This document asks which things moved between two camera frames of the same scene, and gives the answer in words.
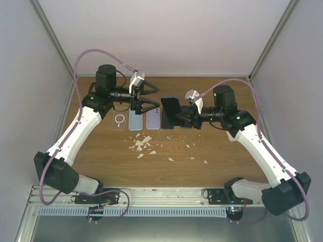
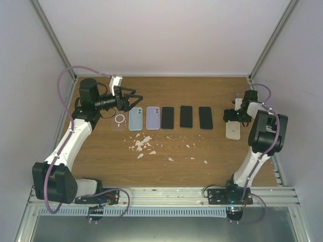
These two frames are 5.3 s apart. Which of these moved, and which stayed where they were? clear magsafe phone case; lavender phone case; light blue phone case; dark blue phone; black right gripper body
Moved: black right gripper body; dark blue phone
Stayed: clear magsafe phone case; lavender phone case; light blue phone case
